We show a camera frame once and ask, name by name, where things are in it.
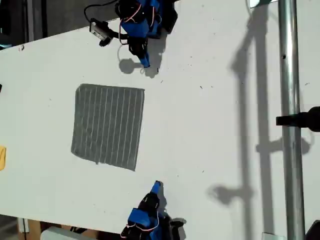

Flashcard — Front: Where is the white and green object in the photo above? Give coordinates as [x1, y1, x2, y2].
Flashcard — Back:
[245, 0, 273, 9]

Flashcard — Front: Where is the wooden table leg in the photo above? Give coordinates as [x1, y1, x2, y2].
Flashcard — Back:
[16, 217, 42, 240]

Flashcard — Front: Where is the black bulky object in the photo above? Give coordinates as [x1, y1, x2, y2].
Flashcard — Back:
[304, 219, 320, 240]

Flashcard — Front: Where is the yellow object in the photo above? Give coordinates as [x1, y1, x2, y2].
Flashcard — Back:
[0, 145, 7, 172]

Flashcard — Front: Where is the black camera box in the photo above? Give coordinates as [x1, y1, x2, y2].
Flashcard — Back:
[89, 17, 113, 48]
[169, 217, 187, 240]

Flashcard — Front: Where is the steel post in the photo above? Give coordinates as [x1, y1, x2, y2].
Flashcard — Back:
[277, 0, 307, 240]

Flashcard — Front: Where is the grey metal bar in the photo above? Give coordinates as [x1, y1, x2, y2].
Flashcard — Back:
[26, 0, 35, 42]

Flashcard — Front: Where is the black post clamp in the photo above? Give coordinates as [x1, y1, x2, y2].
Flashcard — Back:
[275, 106, 320, 133]

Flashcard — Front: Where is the black camera cable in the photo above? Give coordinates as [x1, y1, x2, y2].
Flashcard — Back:
[83, 0, 120, 25]

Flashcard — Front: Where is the grey white-striped towel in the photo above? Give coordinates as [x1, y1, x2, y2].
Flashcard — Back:
[70, 83, 146, 172]

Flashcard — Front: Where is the white box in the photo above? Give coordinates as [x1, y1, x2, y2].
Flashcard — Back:
[39, 225, 99, 240]

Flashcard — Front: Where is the black camera stalk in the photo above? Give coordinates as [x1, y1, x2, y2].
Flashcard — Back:
[107, 29, 130, 41]

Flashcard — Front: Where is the red white servo wire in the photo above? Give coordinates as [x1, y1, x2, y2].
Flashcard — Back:
[119, 3, 145, 46]
[120, 210, 161, 239]

